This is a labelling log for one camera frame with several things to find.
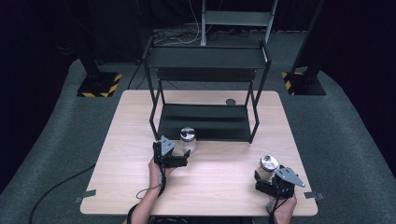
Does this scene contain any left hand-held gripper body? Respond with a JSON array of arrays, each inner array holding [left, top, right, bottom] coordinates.
[[151, 134, 180, 169]]

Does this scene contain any grey metal frame stand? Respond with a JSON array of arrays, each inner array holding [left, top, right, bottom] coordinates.
[[200, 0, 279, 48]]

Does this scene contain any grey table edge bracket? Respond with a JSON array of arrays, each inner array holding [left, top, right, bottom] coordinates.
[[74, 189, 97, 204], [304, 190, 325, 201]]

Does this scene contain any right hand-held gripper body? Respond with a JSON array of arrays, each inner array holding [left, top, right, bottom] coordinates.
[[255, 166, 306, 201]]

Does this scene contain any black floor cable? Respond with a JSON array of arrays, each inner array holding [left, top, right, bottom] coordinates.
[[28, 163, 96, 224]]

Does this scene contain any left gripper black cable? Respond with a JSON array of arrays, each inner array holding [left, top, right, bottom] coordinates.
[[126, 163, 167, 224]]

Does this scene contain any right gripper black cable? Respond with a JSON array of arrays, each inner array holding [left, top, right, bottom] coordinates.
[[265, 197, 291, 224]]

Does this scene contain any person's right hand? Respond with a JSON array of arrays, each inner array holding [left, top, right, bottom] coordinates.
[[268, 191, 298, 224]]

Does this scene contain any glass jar with brown contents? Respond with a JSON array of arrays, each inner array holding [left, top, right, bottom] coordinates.
[[255, 154, 280, 183]]

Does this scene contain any person's left hand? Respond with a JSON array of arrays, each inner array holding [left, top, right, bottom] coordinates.
[[148, 157, 176, 189]]

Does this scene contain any black two-tier metal rack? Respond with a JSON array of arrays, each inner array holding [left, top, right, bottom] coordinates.
[[141, 36, 273, 145]]

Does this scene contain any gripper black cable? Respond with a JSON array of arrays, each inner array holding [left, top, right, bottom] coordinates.
[[265, 197, 291, 224], [126, 163, 167, 224]]

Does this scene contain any glass jar with white contents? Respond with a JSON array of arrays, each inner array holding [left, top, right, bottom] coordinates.
[[179, 126, 198, 155]]

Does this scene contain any black stand with striped base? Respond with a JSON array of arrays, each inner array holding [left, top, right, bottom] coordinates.
[[64, 0, 123, 98], [281, 0, 327, 97]]

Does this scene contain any tangle of floor cables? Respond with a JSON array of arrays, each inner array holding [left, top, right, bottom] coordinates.
[[151, 27, 204, 47]]

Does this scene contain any thin grey wrist wire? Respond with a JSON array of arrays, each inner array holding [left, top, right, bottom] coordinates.
[[135, 185, 162, 201]]

